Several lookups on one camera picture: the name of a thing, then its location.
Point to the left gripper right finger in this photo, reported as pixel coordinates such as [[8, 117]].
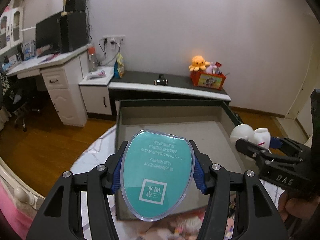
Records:
[[240, 197]]

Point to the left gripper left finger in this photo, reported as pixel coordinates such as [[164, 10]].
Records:
[[59, 217]]

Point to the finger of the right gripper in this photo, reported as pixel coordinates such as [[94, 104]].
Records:
[[251, 150]]

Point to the white astronaut figurine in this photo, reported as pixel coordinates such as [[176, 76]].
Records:
[[260, 136]]

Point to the teal oval plastic case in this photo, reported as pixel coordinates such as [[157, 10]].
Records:
[[155, 173]]

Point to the person right hand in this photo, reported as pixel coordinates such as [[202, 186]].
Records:
[[299, 208]]

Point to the pink bedding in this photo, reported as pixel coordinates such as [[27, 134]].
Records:
[[18, 219]]

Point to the green and pink tray box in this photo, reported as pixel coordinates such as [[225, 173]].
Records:
[[207, 123]]

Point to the red toy storage crate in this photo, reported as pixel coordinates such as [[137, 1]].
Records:
[[212, 81]]

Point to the orange octopus plush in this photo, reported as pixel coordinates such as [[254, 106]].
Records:
[[198, 63]]

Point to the black office chair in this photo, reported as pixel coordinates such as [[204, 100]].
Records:
[[18, 97]]

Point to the black small dumbbell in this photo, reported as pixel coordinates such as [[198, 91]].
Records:
[[161, 81]]

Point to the white small side cabinet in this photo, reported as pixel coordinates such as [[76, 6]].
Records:
[[94, 91]]

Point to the white computer desk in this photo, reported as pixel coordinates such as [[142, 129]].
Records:
[[61, 75]]

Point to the plastic bottle orange cap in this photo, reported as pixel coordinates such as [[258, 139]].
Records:
[[92, 59]]

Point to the yellow blue snack bag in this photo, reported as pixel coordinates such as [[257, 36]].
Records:
[[119, 67]]

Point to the black computer monitor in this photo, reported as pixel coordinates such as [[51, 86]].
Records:
[[48, 36]]

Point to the white glass door cabinet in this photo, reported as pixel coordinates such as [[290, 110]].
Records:
[[11, 28]]

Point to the black speaker box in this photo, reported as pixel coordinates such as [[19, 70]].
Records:
[[75, 5]]

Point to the white bed post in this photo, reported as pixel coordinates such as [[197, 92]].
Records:
[[20, 190]]

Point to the white wall power strip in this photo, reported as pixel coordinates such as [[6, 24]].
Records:
[[115, 38]]

